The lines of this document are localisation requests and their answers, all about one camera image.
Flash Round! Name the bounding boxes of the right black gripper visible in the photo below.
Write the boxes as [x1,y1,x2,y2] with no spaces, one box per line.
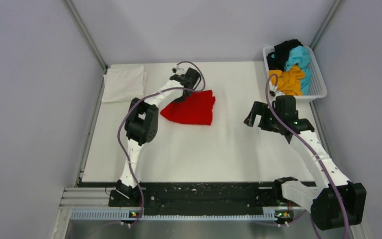
[244,101,283,133]

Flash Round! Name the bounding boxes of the red t shirt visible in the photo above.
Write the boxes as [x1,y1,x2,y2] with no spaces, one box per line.
[160,90,216,125]

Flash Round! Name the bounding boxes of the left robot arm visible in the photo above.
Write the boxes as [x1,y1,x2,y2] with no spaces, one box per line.
[115,66,205,206]

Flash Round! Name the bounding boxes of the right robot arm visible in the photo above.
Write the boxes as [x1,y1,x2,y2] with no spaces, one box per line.
[244,95,367,231]

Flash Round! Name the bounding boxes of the yellow t shirt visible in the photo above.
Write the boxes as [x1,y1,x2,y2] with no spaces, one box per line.
[269,65,305,96]

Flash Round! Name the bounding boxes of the white plastic laundry basket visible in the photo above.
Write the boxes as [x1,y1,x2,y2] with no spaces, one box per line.
[262,46,327,103]

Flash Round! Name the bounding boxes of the black t shirt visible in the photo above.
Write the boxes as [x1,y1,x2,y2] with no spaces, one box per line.
[267,39,302,71]

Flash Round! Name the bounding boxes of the light blue t shirt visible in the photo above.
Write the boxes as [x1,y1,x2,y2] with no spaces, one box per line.
[284,46,312,95]

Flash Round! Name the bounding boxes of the folded white t shirt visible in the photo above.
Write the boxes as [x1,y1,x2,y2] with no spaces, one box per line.
[101,64,147,103]

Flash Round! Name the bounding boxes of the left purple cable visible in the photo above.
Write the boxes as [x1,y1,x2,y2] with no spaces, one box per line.
[116,61,206,228]

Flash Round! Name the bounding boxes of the purple cable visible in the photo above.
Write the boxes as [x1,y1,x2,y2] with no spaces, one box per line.
[265,73,352,239]
[116,61,206,228]

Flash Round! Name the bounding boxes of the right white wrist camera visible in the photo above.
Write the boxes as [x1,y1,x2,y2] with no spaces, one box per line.
[269,87,285,98]

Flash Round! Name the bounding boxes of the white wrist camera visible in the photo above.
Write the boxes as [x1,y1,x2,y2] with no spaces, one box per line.
[172,65,186,75]
[269,87,285,98]

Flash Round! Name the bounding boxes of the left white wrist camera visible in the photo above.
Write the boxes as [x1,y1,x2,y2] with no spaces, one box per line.
[172,65,186,75]

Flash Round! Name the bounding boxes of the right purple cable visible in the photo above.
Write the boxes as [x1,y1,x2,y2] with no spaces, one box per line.
[265,73,352,239]

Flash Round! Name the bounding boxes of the right aluminium frame post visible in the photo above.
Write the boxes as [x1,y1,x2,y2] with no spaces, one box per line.
[309,0,345,50]

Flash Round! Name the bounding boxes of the aluminium frame post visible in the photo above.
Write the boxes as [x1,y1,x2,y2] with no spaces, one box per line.
[309,0,345,50]
[62,0,108,72]

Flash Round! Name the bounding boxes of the white cable duct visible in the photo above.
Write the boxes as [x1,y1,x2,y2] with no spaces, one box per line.
[71,209,290,221]

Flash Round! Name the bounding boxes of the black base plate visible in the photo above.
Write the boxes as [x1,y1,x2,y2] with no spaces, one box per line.
[108,182,296,216]

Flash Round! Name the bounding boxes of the left aluminium frame post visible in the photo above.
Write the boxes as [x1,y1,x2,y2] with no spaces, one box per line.
[62,0,108,72]

